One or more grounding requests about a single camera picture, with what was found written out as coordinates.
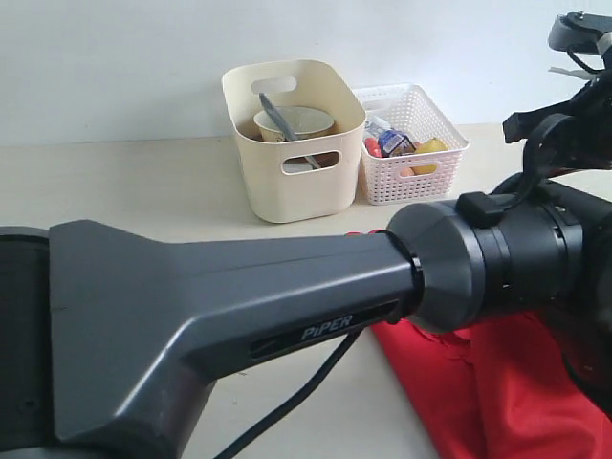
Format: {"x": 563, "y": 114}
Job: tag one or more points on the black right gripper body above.
{"x": 592, "y": 150}

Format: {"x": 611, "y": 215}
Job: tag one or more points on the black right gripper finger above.
{"x": 556, "y": 123}

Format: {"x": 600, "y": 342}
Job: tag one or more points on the yellow lemon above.
{"x": 433, "y": 145}

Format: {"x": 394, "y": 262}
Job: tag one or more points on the red sausage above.
{"x": 372, "y": 147}

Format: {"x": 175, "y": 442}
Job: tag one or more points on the pale green ceramic bowl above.
{"x": 306, "y": 122}

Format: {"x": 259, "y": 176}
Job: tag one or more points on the silver table knife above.
{"x": 273, "y": 113}

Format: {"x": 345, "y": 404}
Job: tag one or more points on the stainless steel cup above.
{"x": 294, "y": 168}

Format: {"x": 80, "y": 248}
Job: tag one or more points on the red scalloped cloth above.
{"x": 494, "y": 390}

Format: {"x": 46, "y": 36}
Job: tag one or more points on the brown wooden plate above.
{"x": 323, "y": 160}

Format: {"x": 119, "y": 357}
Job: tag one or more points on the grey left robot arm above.
{"x": 112, "y": 342}

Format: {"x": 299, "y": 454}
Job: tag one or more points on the white perforated plastic basket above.
{"x": 407, "y": 107}

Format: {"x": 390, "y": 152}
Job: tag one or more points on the cream plastic storage bin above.
{"x": 275, "y": 196}

